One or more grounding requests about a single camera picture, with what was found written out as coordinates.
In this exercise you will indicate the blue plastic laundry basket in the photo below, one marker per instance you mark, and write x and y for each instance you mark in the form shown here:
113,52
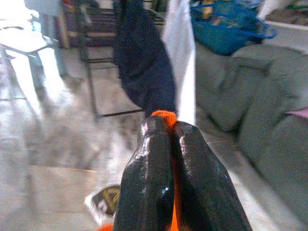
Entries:
216,41

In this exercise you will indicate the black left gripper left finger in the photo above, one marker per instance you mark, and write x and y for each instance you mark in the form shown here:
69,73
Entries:
146,180

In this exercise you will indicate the orange shirt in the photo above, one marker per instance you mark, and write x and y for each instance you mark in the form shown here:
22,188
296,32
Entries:
166,116

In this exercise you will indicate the green leather sofa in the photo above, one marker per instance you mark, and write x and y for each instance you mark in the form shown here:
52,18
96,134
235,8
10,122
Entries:
264,108

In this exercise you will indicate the light blue child chair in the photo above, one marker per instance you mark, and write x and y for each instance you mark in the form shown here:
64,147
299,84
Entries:
21,43

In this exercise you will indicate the black metal drying rack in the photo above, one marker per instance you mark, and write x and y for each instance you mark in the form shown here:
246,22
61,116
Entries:
120,113

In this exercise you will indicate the navy garment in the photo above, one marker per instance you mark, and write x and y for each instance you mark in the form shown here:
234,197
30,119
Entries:
144,72

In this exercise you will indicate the white shirt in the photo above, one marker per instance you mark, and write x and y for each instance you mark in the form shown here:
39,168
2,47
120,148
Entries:
185,84

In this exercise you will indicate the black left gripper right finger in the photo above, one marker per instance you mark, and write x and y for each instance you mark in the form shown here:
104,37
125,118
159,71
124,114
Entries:
207,192

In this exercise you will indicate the white plastic bin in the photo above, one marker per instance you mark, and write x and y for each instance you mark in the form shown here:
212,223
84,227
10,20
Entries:
288,33

